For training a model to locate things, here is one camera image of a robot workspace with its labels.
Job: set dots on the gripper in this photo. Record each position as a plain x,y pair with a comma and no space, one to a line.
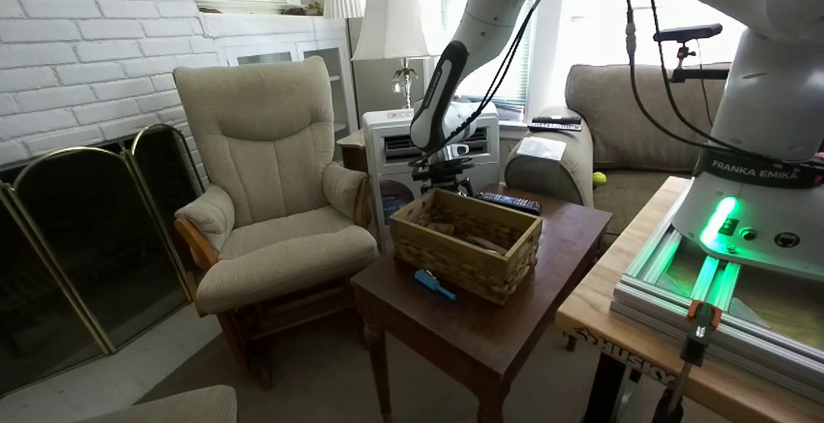
444,175

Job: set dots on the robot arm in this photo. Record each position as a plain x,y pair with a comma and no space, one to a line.
766,88

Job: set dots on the brown wooden object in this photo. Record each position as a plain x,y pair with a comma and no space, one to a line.
443,228
486,243

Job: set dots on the white portable air conditioner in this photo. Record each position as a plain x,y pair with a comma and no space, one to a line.
386,172

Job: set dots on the black remote control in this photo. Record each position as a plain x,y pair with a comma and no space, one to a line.
553,127
557,119
508,202

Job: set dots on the wicker basket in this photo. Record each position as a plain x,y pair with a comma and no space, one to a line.
460,262

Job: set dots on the small wooden side table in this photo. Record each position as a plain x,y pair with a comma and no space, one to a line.
353,149

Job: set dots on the blue screwdriver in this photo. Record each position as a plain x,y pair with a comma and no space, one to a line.
434,284

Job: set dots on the yellow tennis ball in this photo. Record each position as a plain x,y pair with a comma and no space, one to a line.
599,179

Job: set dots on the table lamp with white shade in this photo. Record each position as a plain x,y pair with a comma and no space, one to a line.
391,17

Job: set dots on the beige sofa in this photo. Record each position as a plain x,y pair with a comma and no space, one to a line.
618,127

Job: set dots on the beige armchair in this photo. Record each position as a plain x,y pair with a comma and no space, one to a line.
257,152

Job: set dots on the white built-in cabinet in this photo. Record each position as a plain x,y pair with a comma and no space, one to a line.
290,43

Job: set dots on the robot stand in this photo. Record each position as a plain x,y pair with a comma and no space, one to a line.
618,294

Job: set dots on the orange and black clamp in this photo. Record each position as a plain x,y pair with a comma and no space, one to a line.
698,333

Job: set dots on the brass fireplace screen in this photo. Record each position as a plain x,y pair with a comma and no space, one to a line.
96,249

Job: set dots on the beige upholstered seat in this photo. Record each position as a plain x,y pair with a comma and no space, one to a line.
174,409

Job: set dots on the camera on mount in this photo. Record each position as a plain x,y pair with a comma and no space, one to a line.
689,32

